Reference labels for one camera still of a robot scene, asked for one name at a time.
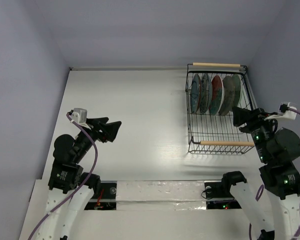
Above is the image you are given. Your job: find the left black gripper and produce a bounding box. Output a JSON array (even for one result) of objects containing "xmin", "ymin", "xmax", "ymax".
[{"xmin": 73, "ymin": 116, "xmax": 121, "ymax": 162}]

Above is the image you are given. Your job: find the blue white floral plate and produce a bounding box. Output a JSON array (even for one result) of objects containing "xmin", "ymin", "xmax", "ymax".
[{"xmin": 200, "ymin": 73, "xmax": 213, "ymax": 114}]

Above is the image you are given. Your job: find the teal blue plate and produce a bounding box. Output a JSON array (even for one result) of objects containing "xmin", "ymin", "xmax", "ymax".
[{"xmin": 190, "ymin": 73, "xmax": 202, "ymax": 114}]

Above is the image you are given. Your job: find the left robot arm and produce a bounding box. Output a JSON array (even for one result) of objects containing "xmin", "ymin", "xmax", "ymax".
[{"xmin": 37, "ymin": 111, "xmax": 122, "ymax": 240}]

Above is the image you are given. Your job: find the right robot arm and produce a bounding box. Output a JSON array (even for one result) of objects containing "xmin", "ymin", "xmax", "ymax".
[{"xmin": 220, "ymin": 104, "xmax": 300, "ymax": 240}]

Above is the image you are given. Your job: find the green leaf plate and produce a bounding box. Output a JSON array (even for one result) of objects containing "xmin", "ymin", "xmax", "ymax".
[{"xmin": 231, "ymin": 74, "xmax": 242, "ymax": 107}]

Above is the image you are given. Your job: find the grey deer snowflake plate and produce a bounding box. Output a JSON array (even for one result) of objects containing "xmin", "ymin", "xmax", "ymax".
[{"xmin": 219, "ymin": 76, "xmax": 235, "ymax": 116}]

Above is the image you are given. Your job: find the red teal flower plate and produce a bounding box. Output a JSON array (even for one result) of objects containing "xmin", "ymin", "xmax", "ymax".
[{"xmin": 209, "ymin": 75, "xmax": 225, "ymax": 116}]

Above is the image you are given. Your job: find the white front platform board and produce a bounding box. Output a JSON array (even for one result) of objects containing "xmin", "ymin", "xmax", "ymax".
[{"xmin": 17, "ymin": 178, "xmax": 300, "ymax": 240}]

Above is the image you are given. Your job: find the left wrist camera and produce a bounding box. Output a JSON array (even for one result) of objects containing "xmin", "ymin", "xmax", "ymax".
[{"xmin": 70, "ymin": 108, "xmax": 88, "ymax": 125}]

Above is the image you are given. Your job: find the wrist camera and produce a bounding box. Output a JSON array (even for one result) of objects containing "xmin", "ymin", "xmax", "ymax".
[
  {"xmin": 70, "ymin": 108, "xmax": 88, "ymax": 125},
  {"xmin": 264, "ymin": 101, "xmax": 297, "ymax": 121}
]

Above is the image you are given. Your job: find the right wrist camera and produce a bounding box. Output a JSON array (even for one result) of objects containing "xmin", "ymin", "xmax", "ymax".
[{"xmin": 264, "ymin": 101, "xmax": 297, "ymax": 121}]

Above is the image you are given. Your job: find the black wire dish rack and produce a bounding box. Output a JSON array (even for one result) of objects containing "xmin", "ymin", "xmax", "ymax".
[{"xmin": 185, "ymin": 63, "xmax": 256, "ymax": 155}]

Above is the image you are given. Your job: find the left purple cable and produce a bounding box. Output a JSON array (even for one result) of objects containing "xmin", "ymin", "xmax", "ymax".
[{"xmin": 27, "ymin": 111, "xmax": 99, "ymax": 240}]

